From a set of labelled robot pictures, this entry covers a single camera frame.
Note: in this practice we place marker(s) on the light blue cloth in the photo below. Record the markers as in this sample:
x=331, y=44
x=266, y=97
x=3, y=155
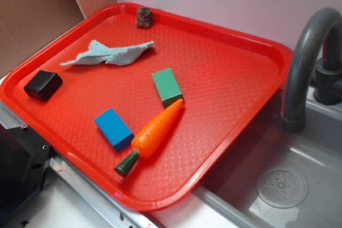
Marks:
x=98, y=53

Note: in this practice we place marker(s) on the small brown animal figurine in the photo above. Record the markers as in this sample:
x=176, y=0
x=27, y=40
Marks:
x=144, y=18

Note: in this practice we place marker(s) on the grey sink basin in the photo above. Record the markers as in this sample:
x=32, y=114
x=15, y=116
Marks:
x=230, y=185

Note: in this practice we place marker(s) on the round sink drain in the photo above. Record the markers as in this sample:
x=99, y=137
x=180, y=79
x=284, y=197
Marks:
x=282, y=187

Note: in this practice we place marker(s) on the orange toy carrot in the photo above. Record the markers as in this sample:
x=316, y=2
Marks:
x=150, y=137

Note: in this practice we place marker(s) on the grey curved faucet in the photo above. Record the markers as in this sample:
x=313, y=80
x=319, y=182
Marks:
x=316, y=63

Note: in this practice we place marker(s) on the red plastic tray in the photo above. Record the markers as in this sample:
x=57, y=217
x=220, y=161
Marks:
x=226, y=77

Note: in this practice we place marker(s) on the green rectangular block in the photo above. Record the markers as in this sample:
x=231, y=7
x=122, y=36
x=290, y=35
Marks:
x=167, y=87

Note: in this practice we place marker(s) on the black rectangular block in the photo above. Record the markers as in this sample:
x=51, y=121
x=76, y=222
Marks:
x=43, y=85

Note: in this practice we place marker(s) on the brown cardboard panel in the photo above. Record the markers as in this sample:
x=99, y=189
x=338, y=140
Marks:
x=29, y=25

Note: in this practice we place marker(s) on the black metal mount bracket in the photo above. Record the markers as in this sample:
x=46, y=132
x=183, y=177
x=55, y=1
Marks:
x=25, y=157

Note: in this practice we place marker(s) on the silver aluminium rail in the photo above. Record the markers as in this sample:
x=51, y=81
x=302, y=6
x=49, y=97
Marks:
x=69, y=199

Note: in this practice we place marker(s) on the blue rectangular block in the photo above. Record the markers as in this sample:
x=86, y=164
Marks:
x=114, y=129

